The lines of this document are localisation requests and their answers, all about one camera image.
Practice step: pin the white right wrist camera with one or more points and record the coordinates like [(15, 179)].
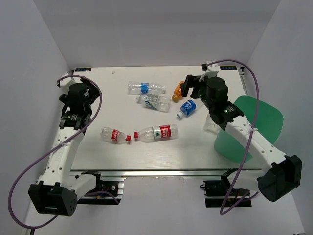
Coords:
[(210, 70)]

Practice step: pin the blue label small bottle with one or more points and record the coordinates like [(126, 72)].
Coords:
[(187, 109)]

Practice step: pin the clear unlabelled bottle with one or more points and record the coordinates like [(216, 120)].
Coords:
[(210, 126)]

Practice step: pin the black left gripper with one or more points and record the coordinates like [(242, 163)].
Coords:
[(93, 92)]

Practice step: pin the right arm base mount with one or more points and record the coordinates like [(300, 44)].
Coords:
[(215, 186)]

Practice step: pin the clear bottle white green label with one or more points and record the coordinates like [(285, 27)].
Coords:
[(154, 102)]

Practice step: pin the large red label bottle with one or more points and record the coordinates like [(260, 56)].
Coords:
[(157, 133)]

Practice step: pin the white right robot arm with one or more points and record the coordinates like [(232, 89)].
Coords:
[(281, 173)]

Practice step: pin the blue sticker right corner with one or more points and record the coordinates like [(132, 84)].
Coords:
[(228, 67)]

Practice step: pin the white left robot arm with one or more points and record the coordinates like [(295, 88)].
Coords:
[(57, 192)]

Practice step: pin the blue sticker corner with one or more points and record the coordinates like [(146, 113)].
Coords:
[(228, 67), (82, 70)]

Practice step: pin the blue sticker left corner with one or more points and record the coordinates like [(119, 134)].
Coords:
[(82, 70)]

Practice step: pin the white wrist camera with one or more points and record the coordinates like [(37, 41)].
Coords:
[(210, 70), (65, 84)]

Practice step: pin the small red label bottle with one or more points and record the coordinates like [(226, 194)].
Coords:
[(114, 136)]

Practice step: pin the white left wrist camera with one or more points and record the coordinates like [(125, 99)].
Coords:
[(65, 84)]

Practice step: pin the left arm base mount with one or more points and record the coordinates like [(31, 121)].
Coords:
[(95, 189)]

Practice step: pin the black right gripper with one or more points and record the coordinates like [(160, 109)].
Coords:
[(190, 82)]

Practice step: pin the orange plastic bottle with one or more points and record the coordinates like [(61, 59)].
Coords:
[(177, 96)]

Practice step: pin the clear bottle blue label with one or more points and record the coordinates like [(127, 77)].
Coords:
[(141, 88)]

